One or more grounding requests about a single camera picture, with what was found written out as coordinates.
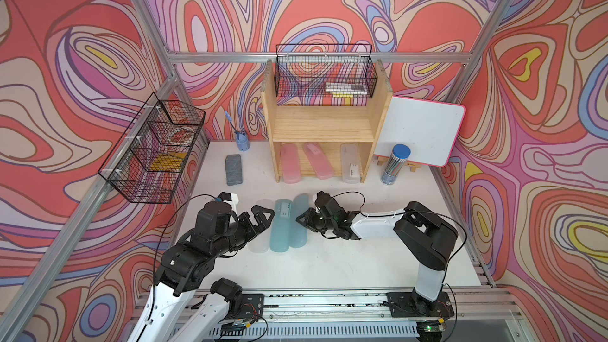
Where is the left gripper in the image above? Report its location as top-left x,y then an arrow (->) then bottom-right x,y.
210,203 -> 274,259

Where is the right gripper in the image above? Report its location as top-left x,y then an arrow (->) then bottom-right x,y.
295,207 -> 336,234

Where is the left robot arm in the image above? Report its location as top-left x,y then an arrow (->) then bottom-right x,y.
128,193 -> 275,341

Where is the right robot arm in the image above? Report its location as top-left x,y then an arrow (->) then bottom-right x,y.
296,191 -> 459,316

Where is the clear pencil case lower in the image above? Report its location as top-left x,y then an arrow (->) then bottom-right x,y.
340,143 -> 362,184

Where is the wooden two-tier shelf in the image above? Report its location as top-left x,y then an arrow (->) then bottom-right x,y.
261,60 -> 394,183

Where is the pencil tube blue lid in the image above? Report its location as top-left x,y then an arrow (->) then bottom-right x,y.
381,144 -> 411,185

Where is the box in shelf basket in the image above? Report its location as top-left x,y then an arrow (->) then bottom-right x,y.
325,82 -> 368,98

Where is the grey felt eraser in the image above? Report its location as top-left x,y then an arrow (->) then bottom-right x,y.
225,155 -> 243,186

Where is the blue pen cup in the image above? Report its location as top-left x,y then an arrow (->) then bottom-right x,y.
224,111 -> 250,152

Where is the tape roll in basket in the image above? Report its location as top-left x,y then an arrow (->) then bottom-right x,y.
167,127 -> 195,147

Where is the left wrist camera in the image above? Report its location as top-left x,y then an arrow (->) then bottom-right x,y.
216,192 -> 239,212

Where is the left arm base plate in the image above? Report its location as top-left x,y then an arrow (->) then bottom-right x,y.
206,293 -> 265,321

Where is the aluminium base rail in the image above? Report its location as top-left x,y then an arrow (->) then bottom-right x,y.
118,287 -> 538,342

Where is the yellow item in wall basket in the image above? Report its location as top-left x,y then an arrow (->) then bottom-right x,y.
149,152 -> 186,172

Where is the black wire basket on wall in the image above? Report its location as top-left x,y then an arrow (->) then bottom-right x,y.
98,93 -> 206,204

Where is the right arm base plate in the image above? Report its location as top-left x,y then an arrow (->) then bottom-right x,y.
386,291 -> 455,319

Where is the black wire basket on shelf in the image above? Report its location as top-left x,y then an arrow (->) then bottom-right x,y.
275,42 -> 378,106

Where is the white board pink frame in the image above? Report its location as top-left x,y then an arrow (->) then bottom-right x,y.
375,97 -> 466,167

